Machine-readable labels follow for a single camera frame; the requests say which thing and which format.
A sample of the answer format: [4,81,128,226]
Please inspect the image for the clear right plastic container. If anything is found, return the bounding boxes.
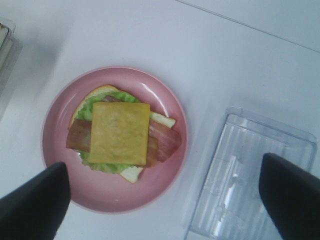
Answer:
[185,107,317,240]

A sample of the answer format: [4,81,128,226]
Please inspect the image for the bread slice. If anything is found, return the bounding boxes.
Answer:
[66,85,182,184]

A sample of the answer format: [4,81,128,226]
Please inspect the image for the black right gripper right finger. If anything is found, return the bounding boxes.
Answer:
[258,153,320,240]

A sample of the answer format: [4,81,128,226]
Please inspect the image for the clear left plastic container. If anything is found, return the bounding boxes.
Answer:
[0,17,23,119]

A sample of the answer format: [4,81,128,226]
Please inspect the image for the clear plastic container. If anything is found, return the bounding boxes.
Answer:
[0,17,23,119]
[185,107,317,240]

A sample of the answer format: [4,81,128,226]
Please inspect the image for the pink plate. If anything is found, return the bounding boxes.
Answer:
[41,66,189,213]

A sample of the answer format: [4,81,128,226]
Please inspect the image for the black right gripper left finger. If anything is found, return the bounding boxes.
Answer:
[0,162,71,240]

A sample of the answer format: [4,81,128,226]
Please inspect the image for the yellow cheese slice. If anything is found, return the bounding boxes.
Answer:
[89,101,151,166]

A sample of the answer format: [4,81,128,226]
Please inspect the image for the green lettuce leaf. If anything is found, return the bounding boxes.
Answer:
[74,91,156,175]

